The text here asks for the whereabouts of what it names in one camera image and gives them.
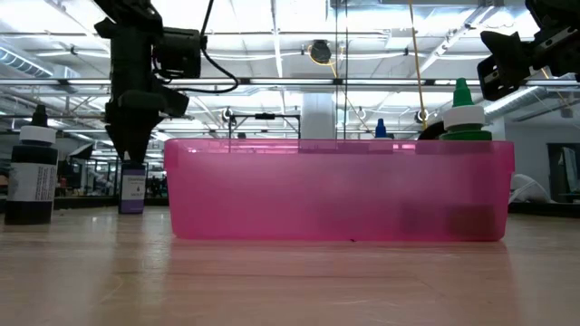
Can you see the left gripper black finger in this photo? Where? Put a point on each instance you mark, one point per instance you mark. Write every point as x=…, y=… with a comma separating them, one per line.
x=131, y=138

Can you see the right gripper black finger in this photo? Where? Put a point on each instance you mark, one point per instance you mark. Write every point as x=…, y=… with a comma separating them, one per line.
x=509, y=52
x=557, y=11

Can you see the black background robot station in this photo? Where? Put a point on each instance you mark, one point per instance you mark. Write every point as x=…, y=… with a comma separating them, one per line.
x=265, y=116

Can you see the dark tilted monitor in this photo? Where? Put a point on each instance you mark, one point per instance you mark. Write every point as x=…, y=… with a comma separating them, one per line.
x=81, y=151

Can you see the large green food coloring bottle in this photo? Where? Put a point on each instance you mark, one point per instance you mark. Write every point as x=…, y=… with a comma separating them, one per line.
x=464, y=115

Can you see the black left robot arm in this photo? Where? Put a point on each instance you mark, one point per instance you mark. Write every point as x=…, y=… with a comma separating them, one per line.
x=131, y=13

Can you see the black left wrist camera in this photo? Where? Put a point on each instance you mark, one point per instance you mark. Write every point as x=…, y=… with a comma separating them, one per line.
x=179, y=52

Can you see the pink translucent plastic bin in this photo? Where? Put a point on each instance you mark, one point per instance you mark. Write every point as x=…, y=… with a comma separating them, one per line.
x=317, y=194

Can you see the white rounded object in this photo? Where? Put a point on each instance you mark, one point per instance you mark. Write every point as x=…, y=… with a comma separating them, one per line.
x=528, y=188

